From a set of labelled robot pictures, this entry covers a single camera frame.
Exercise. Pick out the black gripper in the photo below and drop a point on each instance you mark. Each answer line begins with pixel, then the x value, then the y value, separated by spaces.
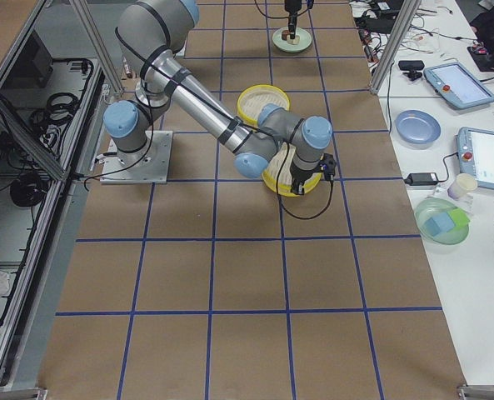
pixel 301 177
pixel 291 9

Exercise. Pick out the white bun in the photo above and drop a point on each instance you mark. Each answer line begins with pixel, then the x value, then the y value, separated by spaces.
pixel 295 40

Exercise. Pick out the yellow steamer basket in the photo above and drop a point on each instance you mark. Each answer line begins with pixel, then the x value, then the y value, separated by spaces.
pixel 277 175
pixel 252 100

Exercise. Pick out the light green plate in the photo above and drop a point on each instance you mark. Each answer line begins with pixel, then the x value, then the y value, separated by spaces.
pixel 301 42

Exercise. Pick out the black power adapter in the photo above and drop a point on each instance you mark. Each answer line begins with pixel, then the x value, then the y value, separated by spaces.
pixel 421 179

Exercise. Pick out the blue plate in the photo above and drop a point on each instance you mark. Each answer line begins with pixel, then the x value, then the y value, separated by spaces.
pixel 417 129

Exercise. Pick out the black webcam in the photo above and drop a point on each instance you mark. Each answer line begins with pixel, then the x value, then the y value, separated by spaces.
pixel 412 69

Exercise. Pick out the green bowl with sponges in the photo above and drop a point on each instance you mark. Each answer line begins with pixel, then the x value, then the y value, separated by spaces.
pixel 442 221

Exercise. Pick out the paper cup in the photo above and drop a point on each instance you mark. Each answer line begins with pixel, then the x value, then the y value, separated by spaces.
pixel 463 184

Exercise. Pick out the teach pendant far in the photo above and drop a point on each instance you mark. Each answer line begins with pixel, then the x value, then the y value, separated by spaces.
pixel 457 86

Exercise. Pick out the teach pendant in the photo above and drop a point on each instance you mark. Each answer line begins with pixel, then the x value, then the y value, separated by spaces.
pixel 475 149
pixel 457 86

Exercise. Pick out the teach pendant near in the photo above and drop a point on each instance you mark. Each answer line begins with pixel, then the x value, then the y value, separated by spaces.
pixel 475 149

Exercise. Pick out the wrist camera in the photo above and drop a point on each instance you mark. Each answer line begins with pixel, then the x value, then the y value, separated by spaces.
pixel 328 166

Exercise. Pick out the aluminium frame post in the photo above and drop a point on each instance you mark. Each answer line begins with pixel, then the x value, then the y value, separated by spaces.
pixel 399 31

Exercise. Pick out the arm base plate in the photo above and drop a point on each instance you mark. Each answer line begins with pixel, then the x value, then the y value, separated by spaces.
pixel 147 165

